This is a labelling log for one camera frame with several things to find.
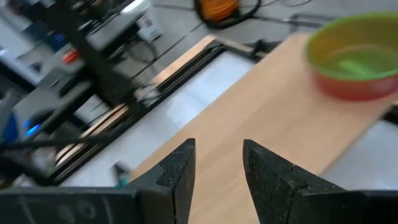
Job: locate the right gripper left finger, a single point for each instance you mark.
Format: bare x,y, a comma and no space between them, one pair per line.
174,186

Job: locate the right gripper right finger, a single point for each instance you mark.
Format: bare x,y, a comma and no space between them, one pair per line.
280,193

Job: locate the red translucent small bowl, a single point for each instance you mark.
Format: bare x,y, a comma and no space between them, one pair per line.
351,88

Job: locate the green translucent small bowl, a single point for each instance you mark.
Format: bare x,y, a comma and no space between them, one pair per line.
351,40

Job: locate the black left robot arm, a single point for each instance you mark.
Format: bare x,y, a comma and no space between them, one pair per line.
93,62

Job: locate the wooden box platform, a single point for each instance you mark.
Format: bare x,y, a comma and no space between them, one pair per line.
248,109

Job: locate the orange vacuum cleaner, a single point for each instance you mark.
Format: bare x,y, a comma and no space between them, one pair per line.
217,9

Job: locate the black aluminium table frame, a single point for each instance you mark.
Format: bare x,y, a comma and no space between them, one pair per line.
186,69

